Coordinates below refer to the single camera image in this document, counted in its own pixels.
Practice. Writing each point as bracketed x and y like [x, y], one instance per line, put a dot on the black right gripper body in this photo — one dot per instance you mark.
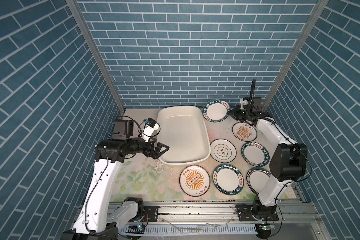
[240, 115]

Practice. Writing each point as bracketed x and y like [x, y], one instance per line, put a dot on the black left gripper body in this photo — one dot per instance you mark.
[146, 147]

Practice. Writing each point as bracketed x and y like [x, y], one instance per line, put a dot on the green rim plate back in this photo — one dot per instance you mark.
[215, 111]

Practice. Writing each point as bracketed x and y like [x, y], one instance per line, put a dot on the green rim plate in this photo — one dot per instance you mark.
[228, 179]
[257, 178]
[255, 154]
[215, 111]

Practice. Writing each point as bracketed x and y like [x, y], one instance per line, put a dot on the white plate green flower outline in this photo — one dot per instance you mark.
[223, 151]

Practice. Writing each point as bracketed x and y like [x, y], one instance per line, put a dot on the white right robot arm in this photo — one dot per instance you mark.
[287, 165]

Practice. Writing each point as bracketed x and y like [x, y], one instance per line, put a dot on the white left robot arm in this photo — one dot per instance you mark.
[127, 138]

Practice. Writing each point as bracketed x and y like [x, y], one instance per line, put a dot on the white plastic bin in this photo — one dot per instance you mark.
[184, 131]

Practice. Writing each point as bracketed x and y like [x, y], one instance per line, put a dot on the orange sunburst plate back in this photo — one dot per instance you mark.
[244, 132]

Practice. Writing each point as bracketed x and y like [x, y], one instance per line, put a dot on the orange sunburst plate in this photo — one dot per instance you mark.
[194, 181]
[244, 132]

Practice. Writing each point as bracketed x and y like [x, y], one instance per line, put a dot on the orange sunburst plate front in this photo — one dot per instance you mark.
[194, 181]

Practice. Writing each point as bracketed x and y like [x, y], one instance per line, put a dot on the green rim plate front right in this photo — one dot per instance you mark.
[257, 178]

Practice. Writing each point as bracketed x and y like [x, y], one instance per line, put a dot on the green rim plate front centre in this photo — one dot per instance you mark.
[228, 179]

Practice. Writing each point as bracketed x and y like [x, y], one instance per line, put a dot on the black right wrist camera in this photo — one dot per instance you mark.
[252, 105]

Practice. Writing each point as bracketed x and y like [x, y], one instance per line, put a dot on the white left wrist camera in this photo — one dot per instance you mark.
[151, 129]

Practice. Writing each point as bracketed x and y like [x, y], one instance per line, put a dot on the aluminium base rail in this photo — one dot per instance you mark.
[134, 219]

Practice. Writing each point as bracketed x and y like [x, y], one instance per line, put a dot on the aluminium corner frame right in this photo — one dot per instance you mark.
[306, 30]

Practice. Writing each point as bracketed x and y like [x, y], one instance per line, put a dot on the aluminium corner frame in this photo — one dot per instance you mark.
[306, 30]
[80, 20]

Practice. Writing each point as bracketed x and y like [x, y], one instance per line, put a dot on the aluminium corner frame left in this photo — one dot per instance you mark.
[80, 20]

